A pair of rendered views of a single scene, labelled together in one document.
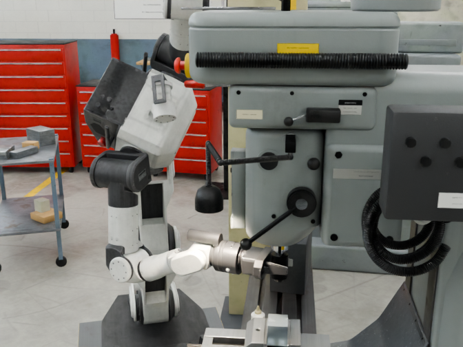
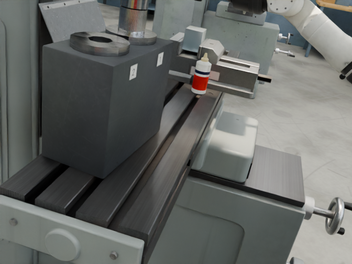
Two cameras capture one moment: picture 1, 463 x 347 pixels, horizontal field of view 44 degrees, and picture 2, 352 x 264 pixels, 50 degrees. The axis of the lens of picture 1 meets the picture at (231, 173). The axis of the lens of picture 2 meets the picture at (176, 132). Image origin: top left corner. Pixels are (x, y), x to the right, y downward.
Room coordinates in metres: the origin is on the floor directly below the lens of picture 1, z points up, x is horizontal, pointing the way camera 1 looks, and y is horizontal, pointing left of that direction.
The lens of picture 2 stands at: (2.44, -0.04, 1.30)
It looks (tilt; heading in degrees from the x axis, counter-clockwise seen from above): 26 degrees down; 184
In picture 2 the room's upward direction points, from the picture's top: 11 degrees clockwise
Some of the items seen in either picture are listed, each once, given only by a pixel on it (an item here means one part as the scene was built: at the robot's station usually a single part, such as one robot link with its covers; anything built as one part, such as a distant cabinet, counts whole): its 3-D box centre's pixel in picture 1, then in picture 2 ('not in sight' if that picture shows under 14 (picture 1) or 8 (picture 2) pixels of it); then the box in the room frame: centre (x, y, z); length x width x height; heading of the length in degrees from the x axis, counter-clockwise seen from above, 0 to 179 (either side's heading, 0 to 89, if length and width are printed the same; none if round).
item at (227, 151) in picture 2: not in sight; (174, 123); (1.40, -0.13, 0.82); 0.50 x 0.35 x 0.12; 84
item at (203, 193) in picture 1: (209, 197); not in sight; (1.35, 0.06, 1.44); 0.07 x 0.07 x 0.06
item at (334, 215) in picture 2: not in sight; (322, 212); (1.45, 0.37, 0.66); 0.16 x 0.12 x 0.12; 84
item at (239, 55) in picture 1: (300, 60); not in sight; (1.25, -0.15, 1.79); 0.45 x 0.04 x 0.04; 84
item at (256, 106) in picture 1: (300, 99); not in sight; (1.39, -0.17, 1.68); 0.34 x 0.24 x 0.10; 84
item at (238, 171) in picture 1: (238, 188); not in sight; (1.41, -0.02, 1.45); 0.04 x 0.04 x 0.21; 84
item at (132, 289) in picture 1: (153, 299); not in sight; (2.18, 0.34, 0.68); 0.21 x 0.20 x 0.13; 13
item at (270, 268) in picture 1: (275, 270); not in sight; (1.37, -0.12, 1.23); 0.06 x 0.02 x 0.03; 69
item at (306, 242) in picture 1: (291, 253); (111, 91); (1.84, -0.21, 1.06); 0.22 x 0.12 x 0.20; 167
